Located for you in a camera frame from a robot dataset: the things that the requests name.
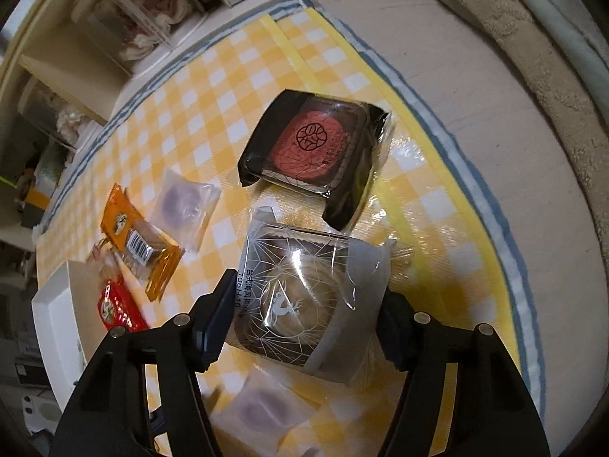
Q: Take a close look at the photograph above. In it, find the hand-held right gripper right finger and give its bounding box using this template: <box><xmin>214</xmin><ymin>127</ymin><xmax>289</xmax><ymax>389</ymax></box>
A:
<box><xmin>376</xmin><ymin>290</ymin><xmax>548</xmax><ymax>457</ymax></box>

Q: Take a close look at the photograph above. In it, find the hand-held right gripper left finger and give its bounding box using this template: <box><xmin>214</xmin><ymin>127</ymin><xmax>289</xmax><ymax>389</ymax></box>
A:
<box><xmin>54</xmin><ymin>271</ymin><xmax>239</xmax><ymax>457</ymax></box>

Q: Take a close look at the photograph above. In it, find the grey web-print pastry packet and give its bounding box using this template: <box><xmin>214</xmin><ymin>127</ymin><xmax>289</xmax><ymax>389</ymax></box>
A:
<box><xmin>223</xmin><ymin>206</ymin><xmax>415</xmax><ymax>386</ymax></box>

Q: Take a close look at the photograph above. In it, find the white cardboard box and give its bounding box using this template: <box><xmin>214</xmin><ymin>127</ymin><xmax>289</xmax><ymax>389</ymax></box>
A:
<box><xmin>31</xmin><ymin>259</ymin><xmax>96</xmax><ymax>410</ymax></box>

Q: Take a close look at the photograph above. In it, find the clear packet purple pastry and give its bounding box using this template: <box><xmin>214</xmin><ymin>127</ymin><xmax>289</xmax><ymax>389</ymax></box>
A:
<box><xmin>209</xmin><ymin>366</ymin><xmax>324</xmax><ymax>457</ymax></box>
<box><xmin>152</xmin><ymin>169</ymin><xmax>222</xmax><ymax>254</ymax></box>

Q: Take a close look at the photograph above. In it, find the red snack packet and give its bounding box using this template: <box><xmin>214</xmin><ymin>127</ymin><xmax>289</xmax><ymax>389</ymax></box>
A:
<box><xmin>96</xmin><ymin>280</ymin><xmax>149</xmax><ymax>334</ymax></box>

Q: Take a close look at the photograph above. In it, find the orange snack packet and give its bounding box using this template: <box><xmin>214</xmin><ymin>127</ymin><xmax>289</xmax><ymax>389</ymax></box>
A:
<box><xmin>101</xmin><ymin>183</ymin><xmax>186</xmax><ymax>302</ymax></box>

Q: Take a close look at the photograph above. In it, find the small clear snack packet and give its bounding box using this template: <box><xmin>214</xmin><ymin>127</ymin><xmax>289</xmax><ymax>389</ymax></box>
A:
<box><xmin>86</xmin><ymin>240</ymin><xmax>124</xmax><ymax>279</ymax></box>

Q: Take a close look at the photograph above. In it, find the yellow checked mat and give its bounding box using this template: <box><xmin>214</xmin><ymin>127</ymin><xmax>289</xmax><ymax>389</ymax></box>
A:
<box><xmin>35</xmin><ymin>5</ymin><xmax>519</xmax><ymax>457</ymax></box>

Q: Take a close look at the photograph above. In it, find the black packet red pastry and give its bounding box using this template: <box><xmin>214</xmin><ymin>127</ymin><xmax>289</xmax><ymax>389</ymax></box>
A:
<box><xmin>237</xmin><ymin>88</ymin><xmax>398</xmax><ymax>232</ymax></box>

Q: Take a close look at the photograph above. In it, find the orange cardboard box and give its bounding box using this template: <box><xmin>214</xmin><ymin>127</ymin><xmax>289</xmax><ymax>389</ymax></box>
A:
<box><xmin>19</xmin><ymin>183</ymin><xmax>53</xmax><ymax>220</ymax></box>

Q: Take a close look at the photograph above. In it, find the green tissue box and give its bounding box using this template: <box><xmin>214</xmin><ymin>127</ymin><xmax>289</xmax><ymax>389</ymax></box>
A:
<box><xmin>33</xmin><ymin>147</ymin><xmax>72</xmax><ymax>191</ymax></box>

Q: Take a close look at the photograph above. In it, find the beige bed mattress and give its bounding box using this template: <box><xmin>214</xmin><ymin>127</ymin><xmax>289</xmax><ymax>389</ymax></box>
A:
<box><xmin>309</xmin><ymin>0</ymin><xmax>593</xmax><ymax>353</ymax></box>

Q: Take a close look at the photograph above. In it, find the cream doll in clear case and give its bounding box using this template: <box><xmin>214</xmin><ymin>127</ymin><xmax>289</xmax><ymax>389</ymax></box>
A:
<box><xmin>19</xmin><ymin>76</ymin><xmax>96</xmax><ymax>150</ymax></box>

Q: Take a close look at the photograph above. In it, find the red doll in clear case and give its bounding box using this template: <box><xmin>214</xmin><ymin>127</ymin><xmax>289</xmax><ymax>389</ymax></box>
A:
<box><xmin>71</xmin><ymin>0</ymin><xmax>210</xmax><ymax>60</ymax></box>

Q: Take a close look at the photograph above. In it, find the beige fleece blanket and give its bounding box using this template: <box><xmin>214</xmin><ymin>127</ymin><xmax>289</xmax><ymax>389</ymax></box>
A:
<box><xmin>414</xmin><ymin>0</ymin><xmax>609</xmax><ymax>177</ymax></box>

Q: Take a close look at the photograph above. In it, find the grey-blue blanket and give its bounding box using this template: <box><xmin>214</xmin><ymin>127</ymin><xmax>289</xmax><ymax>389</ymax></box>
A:
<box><xmin>518</xmin><ymin>0</ymin><xmax>609</xmax><ymax>120</ymax></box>

